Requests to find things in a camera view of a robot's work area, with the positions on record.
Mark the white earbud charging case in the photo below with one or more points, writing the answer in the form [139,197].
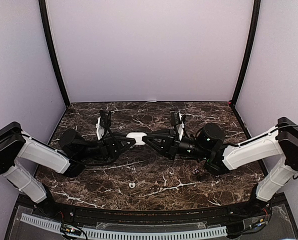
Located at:
[137,136]

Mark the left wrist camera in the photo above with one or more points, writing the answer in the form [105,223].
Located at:
[103,124]

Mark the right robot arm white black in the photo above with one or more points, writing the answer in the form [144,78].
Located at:
[220,158]

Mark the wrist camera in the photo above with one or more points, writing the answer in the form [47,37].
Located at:
[178,122]
[103,124]

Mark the white slotted cable duct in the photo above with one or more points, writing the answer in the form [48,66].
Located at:
[73,232]

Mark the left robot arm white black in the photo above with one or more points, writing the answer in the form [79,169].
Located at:
[69,160]

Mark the black front table rail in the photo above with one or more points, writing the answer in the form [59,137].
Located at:
[88,214]

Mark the white earbud near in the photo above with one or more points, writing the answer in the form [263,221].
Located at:
[132,185]

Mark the right black frame post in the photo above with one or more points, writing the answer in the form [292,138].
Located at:
[247,52]

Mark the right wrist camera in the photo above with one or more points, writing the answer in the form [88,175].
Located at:
[178,122]

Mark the left black frame post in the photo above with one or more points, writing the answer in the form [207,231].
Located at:
[52,51]

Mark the black frame post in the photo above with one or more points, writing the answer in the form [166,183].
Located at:
[52,51]
[247,52]

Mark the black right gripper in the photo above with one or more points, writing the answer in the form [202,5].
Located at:
[169,146]

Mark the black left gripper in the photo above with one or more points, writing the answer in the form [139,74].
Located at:
[108,148]

